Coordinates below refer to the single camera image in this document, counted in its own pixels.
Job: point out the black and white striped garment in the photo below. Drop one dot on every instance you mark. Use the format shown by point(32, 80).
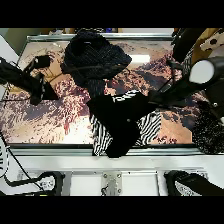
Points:
point(120, 116)

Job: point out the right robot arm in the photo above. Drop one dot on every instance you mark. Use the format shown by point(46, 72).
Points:
point(201, 71)

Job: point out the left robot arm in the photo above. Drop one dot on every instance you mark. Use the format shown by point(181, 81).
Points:
point(16, 77)

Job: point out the dark navy garment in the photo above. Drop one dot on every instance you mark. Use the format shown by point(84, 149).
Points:
point(93, 56)

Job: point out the black speckled garment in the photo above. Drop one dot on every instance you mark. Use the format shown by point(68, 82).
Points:
point(208, 130)

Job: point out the mustard spotted garment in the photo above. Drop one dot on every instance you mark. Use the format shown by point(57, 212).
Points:
point(213, 41)

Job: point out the silver frame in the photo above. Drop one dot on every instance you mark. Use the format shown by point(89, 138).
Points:
point(66, 151)

